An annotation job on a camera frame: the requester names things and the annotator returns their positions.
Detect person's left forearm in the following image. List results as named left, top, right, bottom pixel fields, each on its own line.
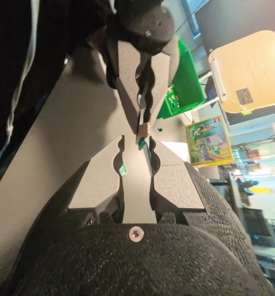
left=59, top=0, right=119, bottom=53

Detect open lego instruction booklet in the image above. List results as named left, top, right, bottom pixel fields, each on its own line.
left=147, top=141, right=192, bottom=173

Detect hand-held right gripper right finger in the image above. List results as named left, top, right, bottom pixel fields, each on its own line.
left=149, top=136, right=206, bottom=211

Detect green plastic bin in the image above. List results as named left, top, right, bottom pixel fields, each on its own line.
left=156, top=38, right=206, bottom=119

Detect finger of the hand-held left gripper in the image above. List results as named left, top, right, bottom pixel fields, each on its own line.
left=115, top=40, right=143, bottom=136
left=145, top=35, right=180, bottom=130

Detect wide light green lego plate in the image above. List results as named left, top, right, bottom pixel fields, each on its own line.
left=118, top=160, right=129, bottom=177

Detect lego set box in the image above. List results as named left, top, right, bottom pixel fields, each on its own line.
left=186, top=115, right=235, bottom=167

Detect lego pieces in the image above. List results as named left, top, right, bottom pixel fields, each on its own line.
left=166, top=87, right=180, bottom=109

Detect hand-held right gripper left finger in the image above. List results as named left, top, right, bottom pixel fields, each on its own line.
left=68, top=136, right=125, bottom=210

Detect light wood side table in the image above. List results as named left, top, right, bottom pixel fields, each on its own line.
left=208, top=30, right=275, bottom=114

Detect person's left hand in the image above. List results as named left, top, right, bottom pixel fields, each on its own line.
left=86, top=24, right=108, bottom=53

